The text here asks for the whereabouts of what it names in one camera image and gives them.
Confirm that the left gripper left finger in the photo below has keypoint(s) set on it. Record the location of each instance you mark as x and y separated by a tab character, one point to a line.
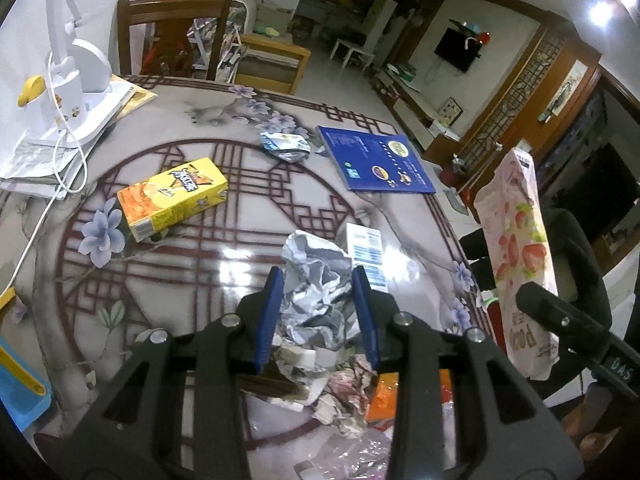
259	313

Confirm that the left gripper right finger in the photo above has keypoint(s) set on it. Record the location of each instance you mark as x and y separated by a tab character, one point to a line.
375	312

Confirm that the grey paper ball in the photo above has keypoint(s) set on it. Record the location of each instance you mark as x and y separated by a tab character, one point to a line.
317	309

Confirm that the white blue medicine box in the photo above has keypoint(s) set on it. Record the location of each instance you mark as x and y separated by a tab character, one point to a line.
364	245

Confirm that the pink grey paper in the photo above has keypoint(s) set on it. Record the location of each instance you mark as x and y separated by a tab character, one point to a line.
345	400

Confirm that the yellow iced tea carton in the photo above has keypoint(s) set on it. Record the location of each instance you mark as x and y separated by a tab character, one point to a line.
156	204

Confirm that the pink strawberry snack bag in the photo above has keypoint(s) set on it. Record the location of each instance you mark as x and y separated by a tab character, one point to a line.
519	252

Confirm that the red green trash bin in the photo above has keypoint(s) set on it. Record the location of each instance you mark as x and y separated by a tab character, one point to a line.
492	308

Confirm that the orange wrapper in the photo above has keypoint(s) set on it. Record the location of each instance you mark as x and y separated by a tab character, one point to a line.
383	404

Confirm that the blue booklet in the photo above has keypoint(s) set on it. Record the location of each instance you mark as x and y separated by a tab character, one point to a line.
376	163

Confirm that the crumpled blue white wrapper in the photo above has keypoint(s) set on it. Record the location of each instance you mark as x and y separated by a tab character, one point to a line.
289	147

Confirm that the tv cabinet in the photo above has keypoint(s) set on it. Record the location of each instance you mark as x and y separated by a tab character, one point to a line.
411	110

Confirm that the blue yellow tray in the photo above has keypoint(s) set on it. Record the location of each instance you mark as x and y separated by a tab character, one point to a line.
25	396

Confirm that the wooden bench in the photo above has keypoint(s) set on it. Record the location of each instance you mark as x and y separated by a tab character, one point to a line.
271	65

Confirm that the white coffee table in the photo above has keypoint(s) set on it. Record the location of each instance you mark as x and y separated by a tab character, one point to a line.
365	56

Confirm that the stack of papers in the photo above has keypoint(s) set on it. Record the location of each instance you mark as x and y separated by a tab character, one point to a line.
33	169

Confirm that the red bag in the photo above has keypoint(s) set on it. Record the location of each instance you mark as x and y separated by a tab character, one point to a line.
169	51

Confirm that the white desk lamp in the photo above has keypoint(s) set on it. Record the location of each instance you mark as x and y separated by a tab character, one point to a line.
81	96

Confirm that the wooden chair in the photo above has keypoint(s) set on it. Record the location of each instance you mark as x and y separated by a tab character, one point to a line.
130	13

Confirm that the wall television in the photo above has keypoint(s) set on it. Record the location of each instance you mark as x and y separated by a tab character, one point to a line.
458	50

